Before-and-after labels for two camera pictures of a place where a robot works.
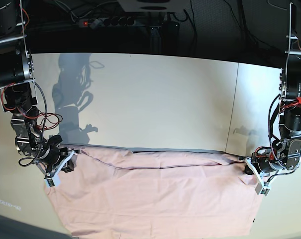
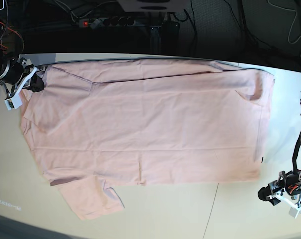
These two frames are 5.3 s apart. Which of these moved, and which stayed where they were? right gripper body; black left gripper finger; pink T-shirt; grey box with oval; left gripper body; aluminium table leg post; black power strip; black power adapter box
Moved: right gripper body; left gripper body; pink T-shirt; black left gripper finger
Stayed: black power strip; black power adapter box; aluminium table leg post; grey box with oval
